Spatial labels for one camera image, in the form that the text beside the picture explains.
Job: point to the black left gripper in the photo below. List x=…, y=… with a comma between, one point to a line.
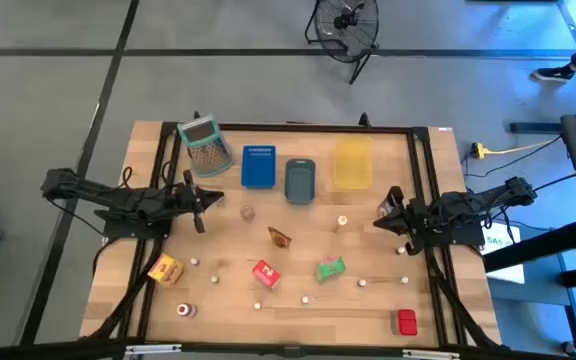
x=185, y=199

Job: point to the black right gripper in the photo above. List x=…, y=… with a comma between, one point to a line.
x=415, y=220

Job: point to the yellow mustard squeeze bottle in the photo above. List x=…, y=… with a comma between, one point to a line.
x=341, y=221

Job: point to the green cereal box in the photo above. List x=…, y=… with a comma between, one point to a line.
x=330, y=270

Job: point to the brown orange snack packet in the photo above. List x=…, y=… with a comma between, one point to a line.
x=280, y=239

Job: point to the red Froot Loops cereal box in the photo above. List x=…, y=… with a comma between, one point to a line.
x=266, y=272

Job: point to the red box with grey end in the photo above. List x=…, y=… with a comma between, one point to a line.
x=407, y=322

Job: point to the red ketchup squeeze bottle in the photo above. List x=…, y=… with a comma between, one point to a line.
x=184, y=310

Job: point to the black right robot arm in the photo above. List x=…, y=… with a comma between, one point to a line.
x=473, y=205

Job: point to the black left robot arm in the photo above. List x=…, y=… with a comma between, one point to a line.
x=113, y=197

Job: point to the blue plastic bin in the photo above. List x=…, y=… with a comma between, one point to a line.
x=258, y=167

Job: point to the yellow translucent plastic bin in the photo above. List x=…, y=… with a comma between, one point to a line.
x=353, y=162

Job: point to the yellow cereal box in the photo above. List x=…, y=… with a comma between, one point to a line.
x=165, y=270

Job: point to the grey plastic bin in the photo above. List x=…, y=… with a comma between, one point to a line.
x=300, y=182

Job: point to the white paper sign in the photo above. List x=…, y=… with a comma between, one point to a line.
x=500, y=242

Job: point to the purple liquid dropper bottle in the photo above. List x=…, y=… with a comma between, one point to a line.
x=257, y=305

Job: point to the black metal beam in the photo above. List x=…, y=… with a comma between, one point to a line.
x=538, y=246

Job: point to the black floor bar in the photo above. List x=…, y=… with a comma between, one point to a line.
x=533, y=127

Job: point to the black floor fan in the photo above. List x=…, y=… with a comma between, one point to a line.
x=343, y=22

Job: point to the black caster wheel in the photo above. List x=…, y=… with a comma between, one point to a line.
x=569, y=348

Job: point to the person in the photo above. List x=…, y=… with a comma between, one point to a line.
x=553, y=75

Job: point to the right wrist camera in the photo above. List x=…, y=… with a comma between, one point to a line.
x=396, y=195

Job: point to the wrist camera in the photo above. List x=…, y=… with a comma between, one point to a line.
x=396, y=195
x=199, y=224

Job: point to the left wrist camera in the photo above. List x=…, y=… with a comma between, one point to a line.
x=199, y=224

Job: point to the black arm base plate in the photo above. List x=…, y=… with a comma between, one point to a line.
x=133, y=230
x=468, y=240

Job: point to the black aluminium table frame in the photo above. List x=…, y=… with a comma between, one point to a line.
x=328, y=128

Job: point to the silver metal bracket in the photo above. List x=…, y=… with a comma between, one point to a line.
x=430, y=354
x=153, y=349

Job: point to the table-level camera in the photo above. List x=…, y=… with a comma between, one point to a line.
x=292, y=351

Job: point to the blue metal frame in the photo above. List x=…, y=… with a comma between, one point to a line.
x=575, y=305

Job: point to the black overhead frame beam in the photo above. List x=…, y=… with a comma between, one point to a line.
x=43, y=350

